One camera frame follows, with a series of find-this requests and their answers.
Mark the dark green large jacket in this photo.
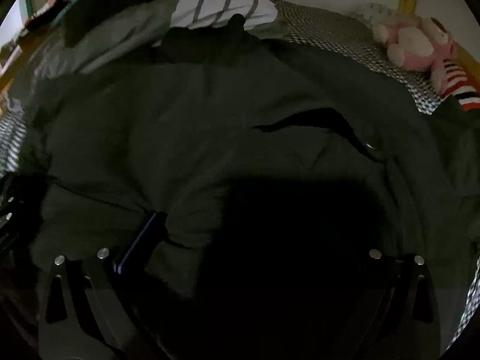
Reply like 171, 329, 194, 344
18, 14, 480, 360

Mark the grey quilt with stripe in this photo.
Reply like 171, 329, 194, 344
16, 0, 179, 82

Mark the pink plush toy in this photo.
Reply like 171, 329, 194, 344
373, 16, 479, 111

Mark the black white checkered bedsheet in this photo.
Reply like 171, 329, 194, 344
0, 0, 480, 350

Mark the white grey striped pillow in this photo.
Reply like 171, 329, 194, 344
171, 0, 278, 30

